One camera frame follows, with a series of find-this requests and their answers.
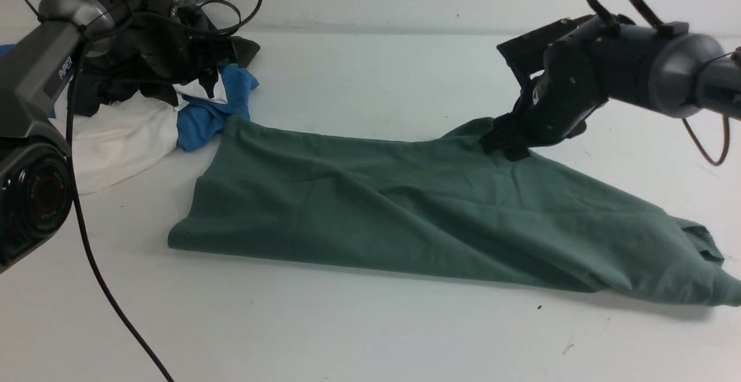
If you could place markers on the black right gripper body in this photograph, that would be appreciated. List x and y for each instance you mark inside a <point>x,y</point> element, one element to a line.
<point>547,113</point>

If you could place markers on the white garment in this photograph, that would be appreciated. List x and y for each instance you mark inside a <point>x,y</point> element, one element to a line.
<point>93,176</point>

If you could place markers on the dark grey garment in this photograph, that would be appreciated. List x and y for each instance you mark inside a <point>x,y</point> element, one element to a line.
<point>116,87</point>

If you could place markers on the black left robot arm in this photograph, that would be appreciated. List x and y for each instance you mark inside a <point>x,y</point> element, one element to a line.
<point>37,180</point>

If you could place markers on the blue garment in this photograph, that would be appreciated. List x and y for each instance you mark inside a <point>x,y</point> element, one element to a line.
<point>143,127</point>

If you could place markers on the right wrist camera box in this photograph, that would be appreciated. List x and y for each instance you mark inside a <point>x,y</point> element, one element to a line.
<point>524,54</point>

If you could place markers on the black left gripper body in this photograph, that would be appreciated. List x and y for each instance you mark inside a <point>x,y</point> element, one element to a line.
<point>172,54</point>

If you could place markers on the green long-sleeve top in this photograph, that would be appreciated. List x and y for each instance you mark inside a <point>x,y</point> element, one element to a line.
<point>444,208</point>

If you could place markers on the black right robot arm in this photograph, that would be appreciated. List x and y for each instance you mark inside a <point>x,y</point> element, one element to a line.
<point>570,68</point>

